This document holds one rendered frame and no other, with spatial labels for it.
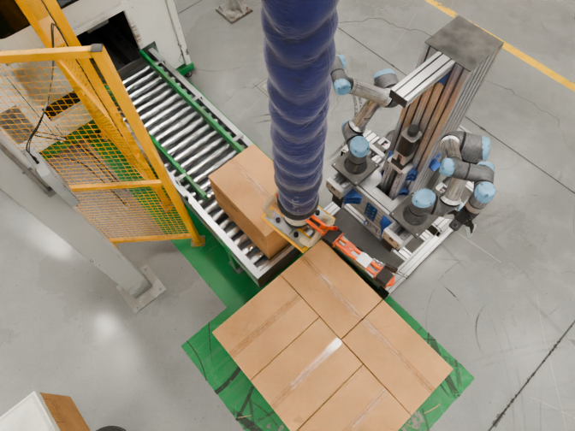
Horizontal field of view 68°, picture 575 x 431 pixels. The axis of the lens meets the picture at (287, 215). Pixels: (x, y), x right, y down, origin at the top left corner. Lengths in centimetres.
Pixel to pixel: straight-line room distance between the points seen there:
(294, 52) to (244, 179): 164
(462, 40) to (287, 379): 210
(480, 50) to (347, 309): 173
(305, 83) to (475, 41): 98
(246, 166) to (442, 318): 194
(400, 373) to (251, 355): 94
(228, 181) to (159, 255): 119
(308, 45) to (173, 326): 270
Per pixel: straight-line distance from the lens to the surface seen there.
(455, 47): 214
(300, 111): 154
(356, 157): 267
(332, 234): 234
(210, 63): 497
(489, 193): 190
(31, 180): 228
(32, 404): 273
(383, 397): 290
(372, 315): 297
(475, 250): 395
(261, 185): 284
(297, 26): 128
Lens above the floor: 339
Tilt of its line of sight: 64 degrees down
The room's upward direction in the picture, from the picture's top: 2 degrees counter-clockwise
